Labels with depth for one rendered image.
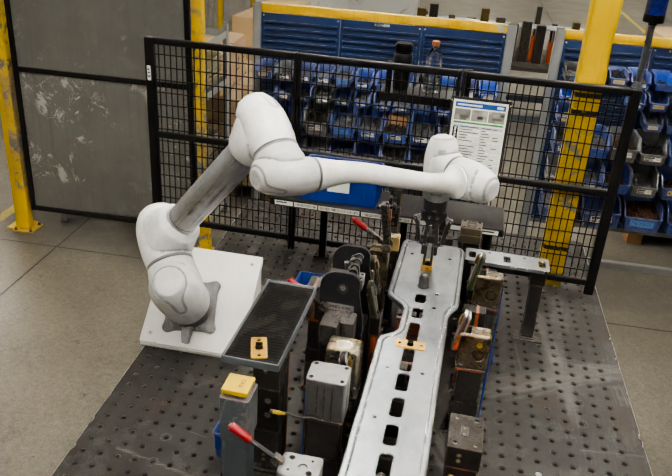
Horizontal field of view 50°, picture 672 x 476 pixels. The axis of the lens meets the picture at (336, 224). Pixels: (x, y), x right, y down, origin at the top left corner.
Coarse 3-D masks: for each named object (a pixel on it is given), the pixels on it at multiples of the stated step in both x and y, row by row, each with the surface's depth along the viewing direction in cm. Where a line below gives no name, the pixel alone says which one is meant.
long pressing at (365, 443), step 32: (416, 256) 252; (448, 256) 254; (416, 288) 233; (448, 288) 234; (416, 320) 216; (384, 352) 200; (416, 352) 201; (384, 384) 187; (416, 384) 188; (384, 416) 176; (416, 416) 177; (352, 448) 165; (384, 448) 166; (416, 448) 167
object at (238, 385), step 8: (232, 376) 161; (240, 376) 161; (248, 376) 161; (224, 384) 158; (232, 384) 158; (240, 384) 159; (248, 384) 159; (224, 392) 157; (232, 392) 157; (240, 392) 156; (248, 392) 157
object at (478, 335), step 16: (464, 336) 203; (480, 336) 202; (464, 352) 205; (480, 352) 204; (464, 368) 207; (480, 368) 206; (464, 384) 210; (464, 400) 212; (480, 400) 216; (448, 416) 219
